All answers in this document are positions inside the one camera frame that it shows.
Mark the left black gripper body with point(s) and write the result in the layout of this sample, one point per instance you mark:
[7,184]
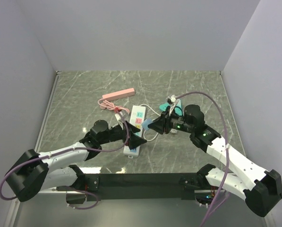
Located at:
[115,134]

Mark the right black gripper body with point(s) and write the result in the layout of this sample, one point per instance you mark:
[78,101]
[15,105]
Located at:
[171,120]

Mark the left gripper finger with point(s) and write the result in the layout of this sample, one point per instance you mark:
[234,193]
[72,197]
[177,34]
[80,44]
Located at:
[131,128]
[135,142]

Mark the blue charger plug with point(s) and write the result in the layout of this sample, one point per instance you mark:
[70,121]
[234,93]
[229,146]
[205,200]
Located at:
[145,124]

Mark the white multicolour power strip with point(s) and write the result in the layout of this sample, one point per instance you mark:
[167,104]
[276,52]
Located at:
[137,117]

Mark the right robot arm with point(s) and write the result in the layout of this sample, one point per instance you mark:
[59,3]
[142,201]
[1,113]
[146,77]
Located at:
[259,188]

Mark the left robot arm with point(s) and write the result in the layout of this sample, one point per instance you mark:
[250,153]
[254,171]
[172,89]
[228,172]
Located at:
[34,171]

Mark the teal triangular socket adapter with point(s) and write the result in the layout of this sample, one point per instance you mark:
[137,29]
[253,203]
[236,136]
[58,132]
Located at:
[177,109]

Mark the pink power strip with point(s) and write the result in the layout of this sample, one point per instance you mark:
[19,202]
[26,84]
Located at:
[119,94]

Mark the black base bar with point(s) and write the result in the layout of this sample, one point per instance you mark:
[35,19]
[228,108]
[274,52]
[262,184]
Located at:
[142,186]

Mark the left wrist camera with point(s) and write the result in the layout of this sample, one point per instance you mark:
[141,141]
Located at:
[120,114]

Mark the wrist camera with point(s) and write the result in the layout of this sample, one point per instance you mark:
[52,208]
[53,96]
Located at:
[120,114]
[172,99]

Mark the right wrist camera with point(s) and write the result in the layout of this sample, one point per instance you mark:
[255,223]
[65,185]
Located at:
[172,99]

